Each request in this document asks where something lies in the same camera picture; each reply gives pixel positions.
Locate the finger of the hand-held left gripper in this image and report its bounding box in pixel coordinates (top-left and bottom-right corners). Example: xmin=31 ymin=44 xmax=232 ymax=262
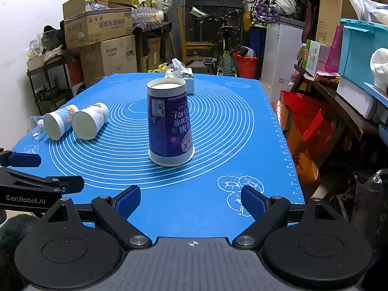
xmin=0 ymin=167 xmax=85 ymax=195
xmin=0 ymin=148 xmax=42 ymax=168

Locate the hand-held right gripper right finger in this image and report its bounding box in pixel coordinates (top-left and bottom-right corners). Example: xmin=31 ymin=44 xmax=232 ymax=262
xmin=232 ymin=185 xmax=344 ymax=250

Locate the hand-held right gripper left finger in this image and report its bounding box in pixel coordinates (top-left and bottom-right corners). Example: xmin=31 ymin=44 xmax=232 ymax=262
xmin=39 ymin=185 xmax=153 ymax=250

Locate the purple paper cup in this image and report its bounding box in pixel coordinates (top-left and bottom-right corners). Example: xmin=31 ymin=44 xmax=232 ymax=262
xmin=147 ymin=78 xmax=195 ymax=167

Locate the person's left forearm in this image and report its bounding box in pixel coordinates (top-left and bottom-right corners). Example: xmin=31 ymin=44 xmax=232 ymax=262
xmin=0 ymin=214 xmax=41 ymax=291

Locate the clear plastic cup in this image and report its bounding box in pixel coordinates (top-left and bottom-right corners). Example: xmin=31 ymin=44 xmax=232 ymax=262
xmin=29 ymin=115 xmax=48 ymax=140

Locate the white paper cup blue print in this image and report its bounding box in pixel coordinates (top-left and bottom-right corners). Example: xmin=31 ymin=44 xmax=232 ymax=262
xmin=43 ymin=105 xmax=80 ymax=141

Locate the orange paper bag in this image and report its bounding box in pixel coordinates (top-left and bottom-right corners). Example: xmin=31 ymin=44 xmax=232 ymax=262
xmin=284 ymin=127 xmax=322 ymax=195

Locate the blue silicone mat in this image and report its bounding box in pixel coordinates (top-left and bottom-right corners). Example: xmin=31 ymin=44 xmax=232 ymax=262
xmin=8 ymin=73 xmax=305 ymax=243

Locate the black shelf rack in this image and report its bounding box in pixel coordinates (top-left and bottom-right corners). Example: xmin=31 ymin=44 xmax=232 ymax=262
xmin=26 ymin=55 xmax=86 ymax=116

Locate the red paper bag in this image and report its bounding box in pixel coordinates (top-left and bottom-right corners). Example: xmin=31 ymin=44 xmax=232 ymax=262
xmin=271 ymin=90 xmax=336 ymax=160

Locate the dark wooden side table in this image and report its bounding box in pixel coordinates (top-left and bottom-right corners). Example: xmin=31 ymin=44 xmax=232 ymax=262
xmin=292 ymin=64 xmax=383 ymax=160

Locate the tissue box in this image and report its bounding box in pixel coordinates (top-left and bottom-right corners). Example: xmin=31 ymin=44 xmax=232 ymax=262
xmin=164 ymin=58 xmax=195 ymax=95

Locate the closed cardboard box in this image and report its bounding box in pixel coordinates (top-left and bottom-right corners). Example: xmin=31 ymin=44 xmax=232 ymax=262
xmin=79 ymin=35 xmax=138 ymax=87

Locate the yellow plastic toy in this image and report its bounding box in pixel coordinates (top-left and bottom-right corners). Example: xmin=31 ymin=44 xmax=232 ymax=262
xmin=147 ymin=62 xmax=169 ymax=73

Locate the red bucket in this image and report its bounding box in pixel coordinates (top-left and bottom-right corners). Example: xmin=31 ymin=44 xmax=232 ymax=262
xmin=233 ymin=46 xmax=259 ymax=80

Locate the bicycle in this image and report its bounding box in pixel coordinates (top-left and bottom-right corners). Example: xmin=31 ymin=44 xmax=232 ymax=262
xmin=185 ymin=6 xmax=243 ymax=77

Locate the white chest freezer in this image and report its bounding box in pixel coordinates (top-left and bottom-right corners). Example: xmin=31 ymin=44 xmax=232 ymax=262
xmin=260 ymin=16 xmax=306 ymax=103

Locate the white flat box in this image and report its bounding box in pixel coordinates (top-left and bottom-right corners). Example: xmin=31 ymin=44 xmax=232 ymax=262
xmin=336 ymin=76 xmax=380 ymax=120

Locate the large open cardboard box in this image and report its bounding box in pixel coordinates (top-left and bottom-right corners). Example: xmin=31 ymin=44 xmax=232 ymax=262
xmin=62 ymin=0 xmax=134 ymax=50

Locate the green and white box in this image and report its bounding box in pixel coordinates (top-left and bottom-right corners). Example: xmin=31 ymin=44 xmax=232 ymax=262
xmin=301 ymin=39 xmax=322 ymax=78

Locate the yellow wooden chair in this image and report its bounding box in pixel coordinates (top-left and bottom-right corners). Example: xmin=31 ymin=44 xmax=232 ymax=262
xmin=177 ymin=6 xmax=214 ymax=65

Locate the pink box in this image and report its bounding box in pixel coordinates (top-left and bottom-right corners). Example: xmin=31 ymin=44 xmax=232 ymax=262
xmin=325 ymin=24 xmax=345 ymax=74

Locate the teal storage bin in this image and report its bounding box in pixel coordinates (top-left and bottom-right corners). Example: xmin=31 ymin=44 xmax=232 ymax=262
xmin=338 ymin=18 xmax=388 ymax=86

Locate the pack of plastic bottles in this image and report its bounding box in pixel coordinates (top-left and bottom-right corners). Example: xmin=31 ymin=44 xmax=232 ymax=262
xmin=131 ymin=6 xmax=165 ymax=24

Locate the floral bag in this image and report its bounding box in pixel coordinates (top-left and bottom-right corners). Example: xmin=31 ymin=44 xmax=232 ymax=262
xmin=251 ymin=0 xmax=280 ymax=25

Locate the tall cardboard box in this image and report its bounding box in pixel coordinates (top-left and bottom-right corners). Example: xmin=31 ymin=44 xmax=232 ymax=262
xmin=315 ymin=0 xmax=359 ymax=48

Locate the white plastic bag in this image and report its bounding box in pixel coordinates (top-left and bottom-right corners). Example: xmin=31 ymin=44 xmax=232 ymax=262
xmin=342 ymin=0 xmax=388 ymax=25

